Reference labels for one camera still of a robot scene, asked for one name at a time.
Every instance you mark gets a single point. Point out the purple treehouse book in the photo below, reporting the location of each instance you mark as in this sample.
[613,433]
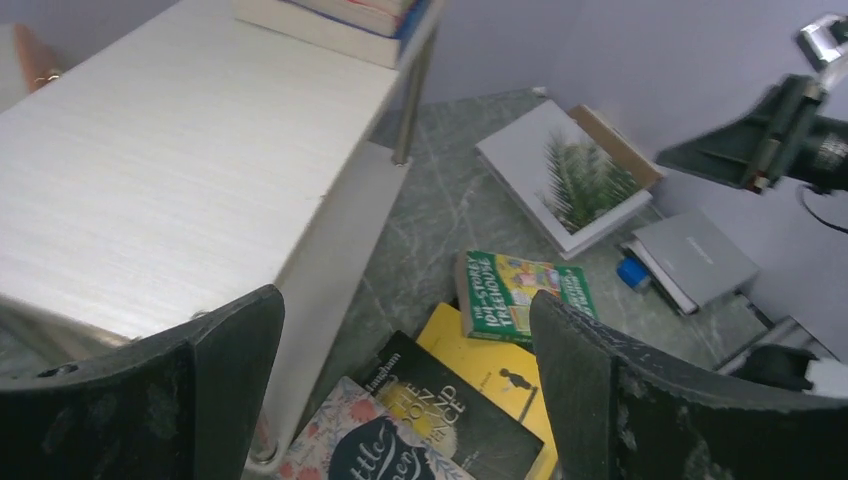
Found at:
[377,32]

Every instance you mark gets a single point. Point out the grey laptop box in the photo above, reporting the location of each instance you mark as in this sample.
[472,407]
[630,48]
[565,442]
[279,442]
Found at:
[690,260]

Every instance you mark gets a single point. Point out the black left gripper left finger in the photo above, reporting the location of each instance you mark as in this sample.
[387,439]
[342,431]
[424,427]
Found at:
[180,404]

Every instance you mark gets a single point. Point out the floral Little Women book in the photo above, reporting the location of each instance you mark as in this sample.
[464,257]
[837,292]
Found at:
[352,436]

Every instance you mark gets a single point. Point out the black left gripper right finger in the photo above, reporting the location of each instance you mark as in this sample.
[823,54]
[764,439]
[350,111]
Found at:
[622,409]

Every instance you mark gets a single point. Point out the blue round tape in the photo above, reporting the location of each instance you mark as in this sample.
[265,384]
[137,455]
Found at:
[634,274]

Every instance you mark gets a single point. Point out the black Moon and Sixpence book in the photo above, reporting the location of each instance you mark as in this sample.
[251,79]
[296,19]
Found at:
[452,416]

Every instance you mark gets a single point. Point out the yellow Little Prince book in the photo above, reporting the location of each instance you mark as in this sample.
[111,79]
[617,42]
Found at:
[503,372]

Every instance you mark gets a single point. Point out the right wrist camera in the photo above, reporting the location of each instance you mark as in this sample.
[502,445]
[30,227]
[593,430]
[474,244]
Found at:
[823,42]

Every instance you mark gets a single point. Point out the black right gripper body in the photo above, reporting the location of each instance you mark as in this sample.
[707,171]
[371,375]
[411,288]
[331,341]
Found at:
[782,136]

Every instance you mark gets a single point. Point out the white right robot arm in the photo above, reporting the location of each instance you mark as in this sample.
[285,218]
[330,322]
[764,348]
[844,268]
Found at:
[786,367]

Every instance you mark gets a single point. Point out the green 104-storey treehouse book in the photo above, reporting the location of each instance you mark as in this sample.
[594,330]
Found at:
[495,292]

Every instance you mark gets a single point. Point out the white two-tier shelf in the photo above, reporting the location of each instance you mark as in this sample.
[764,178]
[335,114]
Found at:
[196,159]

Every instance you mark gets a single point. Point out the white palm leaf book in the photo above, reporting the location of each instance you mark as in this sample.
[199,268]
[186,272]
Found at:
[562,179]

